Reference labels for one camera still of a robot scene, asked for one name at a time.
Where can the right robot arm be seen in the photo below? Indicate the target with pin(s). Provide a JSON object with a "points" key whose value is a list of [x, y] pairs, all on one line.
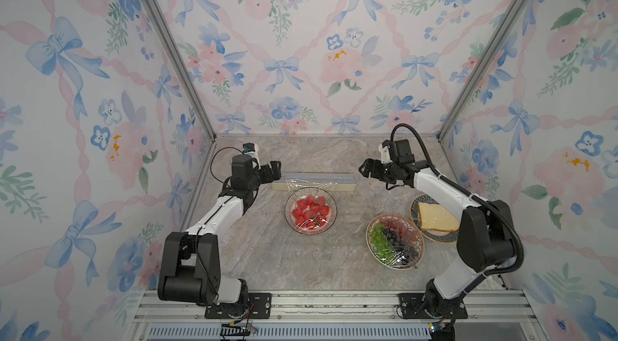
{"points": [[487, 242]]}

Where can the aluminium front rail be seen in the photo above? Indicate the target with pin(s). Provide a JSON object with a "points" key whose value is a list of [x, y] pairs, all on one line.
{"points": [[340, 315]]}

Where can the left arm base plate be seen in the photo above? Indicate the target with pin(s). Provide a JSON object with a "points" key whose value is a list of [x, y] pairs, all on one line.
{"points": [[252, 305]]}

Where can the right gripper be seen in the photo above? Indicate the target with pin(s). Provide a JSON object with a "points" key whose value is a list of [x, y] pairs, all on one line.
{"points": [[368, 164]]}

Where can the glass bowl of strawberries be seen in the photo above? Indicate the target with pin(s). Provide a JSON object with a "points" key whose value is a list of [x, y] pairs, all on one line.
{"points": [[310, 211]]}

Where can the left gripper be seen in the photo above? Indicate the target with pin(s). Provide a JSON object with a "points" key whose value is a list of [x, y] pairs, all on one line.
{"points": [[273, 165]]}

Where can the bread slices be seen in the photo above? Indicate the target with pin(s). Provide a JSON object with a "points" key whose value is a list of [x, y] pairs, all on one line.
{"points": [[434, 217]]}

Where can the plate of grapes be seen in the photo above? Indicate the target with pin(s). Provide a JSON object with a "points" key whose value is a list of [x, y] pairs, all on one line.
{"points": [[395, 241]]}

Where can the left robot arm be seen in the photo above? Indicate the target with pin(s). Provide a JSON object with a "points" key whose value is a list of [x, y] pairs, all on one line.
{"points": [[190, 270]]}

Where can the blue yellow-rimmed plate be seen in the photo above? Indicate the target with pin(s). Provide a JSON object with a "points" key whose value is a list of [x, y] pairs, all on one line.
{"points": [[432, 219]]}

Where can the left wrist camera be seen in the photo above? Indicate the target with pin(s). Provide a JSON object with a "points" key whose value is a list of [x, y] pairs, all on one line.
{"points": [[252, 150]]}

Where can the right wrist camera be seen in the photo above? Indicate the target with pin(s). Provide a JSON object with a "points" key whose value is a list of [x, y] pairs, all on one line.
{"points": [[384, 150]]}

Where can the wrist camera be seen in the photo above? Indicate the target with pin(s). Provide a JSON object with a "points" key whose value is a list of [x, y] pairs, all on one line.
{"points": [[252, 150], [384, 150]]}

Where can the cream plastic wrap dispenser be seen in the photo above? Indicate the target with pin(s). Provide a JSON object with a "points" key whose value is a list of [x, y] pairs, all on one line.
{"points": [[337, 182]]}

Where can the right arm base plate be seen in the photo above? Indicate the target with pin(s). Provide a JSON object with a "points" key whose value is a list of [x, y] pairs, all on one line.
{"points": [[430, 307]]}

